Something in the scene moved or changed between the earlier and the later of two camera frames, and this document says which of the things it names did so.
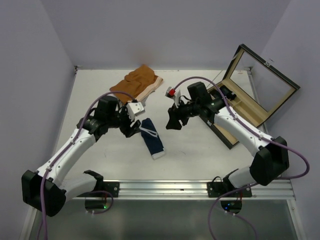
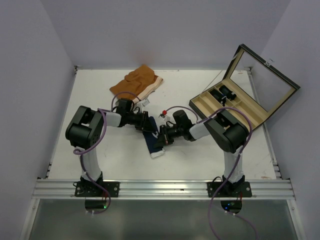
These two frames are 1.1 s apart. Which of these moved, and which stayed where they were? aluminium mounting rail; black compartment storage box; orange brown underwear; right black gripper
Moved: right black gripper
Stayed: aluminium mounting rail; black compartment storage box; orange brown underwear
